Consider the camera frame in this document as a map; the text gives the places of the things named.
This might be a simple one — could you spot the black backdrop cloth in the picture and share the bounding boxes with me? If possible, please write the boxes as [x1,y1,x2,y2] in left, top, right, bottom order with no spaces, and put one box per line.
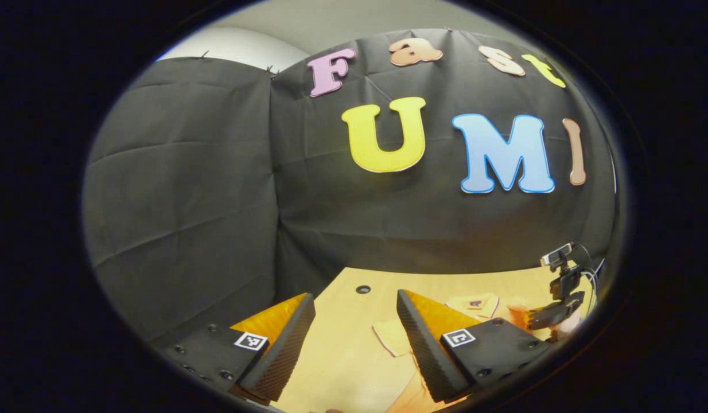
[81,28,618,345]

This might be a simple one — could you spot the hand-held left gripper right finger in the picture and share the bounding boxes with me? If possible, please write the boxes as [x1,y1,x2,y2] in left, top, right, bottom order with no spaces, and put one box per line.
[396,289,554,404]

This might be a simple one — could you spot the orange T-shirt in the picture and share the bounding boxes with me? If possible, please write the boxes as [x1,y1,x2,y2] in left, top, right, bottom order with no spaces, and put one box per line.
[372,293,538,413]

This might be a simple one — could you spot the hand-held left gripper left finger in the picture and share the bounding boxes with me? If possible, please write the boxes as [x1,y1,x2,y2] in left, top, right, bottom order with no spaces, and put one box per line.
[152,293,317,403]

